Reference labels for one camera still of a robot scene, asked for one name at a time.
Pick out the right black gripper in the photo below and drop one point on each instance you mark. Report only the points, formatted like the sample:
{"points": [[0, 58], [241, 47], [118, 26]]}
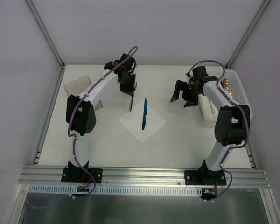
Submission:
{"points": [[187, 92]]}

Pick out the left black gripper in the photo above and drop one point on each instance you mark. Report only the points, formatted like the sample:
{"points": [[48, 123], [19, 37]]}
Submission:
{"points": [[128, 88]]}

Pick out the silver metal fork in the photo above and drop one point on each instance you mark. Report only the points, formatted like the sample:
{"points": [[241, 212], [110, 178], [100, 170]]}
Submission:
{"points": [[131, 104]]}

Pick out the white paper napkin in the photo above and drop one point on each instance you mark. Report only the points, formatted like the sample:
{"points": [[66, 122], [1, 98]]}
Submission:
{"points": [[132, 122]]}

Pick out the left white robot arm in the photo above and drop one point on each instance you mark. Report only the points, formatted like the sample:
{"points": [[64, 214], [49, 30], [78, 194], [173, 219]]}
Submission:
{"points": [[81, 118]]}

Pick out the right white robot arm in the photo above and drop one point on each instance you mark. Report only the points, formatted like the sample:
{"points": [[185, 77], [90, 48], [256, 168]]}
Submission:
{"points": [[231, 129]]}

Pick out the copper spoon in basket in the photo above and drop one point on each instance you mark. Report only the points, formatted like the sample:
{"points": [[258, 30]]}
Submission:
{"points": [[225, 85]]}

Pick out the white perforated plastic basket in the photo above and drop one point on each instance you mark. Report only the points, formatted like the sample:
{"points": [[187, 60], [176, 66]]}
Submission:
{"points": [[237, 92]]}

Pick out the smoky transparent plastic container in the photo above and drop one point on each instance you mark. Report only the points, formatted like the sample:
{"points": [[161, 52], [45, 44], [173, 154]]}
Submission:
{"points": [[78, 87]]}

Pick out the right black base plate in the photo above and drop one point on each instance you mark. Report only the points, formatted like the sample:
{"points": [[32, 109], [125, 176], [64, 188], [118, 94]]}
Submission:
{"points": [[196, 177]]}

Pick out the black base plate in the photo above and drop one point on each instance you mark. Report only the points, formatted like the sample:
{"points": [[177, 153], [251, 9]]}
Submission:
{"points": [[74, 174], [196, 177]]}

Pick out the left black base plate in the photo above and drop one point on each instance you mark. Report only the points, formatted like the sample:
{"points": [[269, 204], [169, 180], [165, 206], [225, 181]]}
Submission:
{"points": [[74, 174]]}

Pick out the aluminium mounting rail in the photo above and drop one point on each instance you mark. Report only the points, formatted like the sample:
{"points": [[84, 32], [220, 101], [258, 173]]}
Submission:
{"points": [[155, 177]]}

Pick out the white slotted cable duct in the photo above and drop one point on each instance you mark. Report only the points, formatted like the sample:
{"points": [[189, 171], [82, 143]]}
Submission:
{"points": [[116, 190]]}

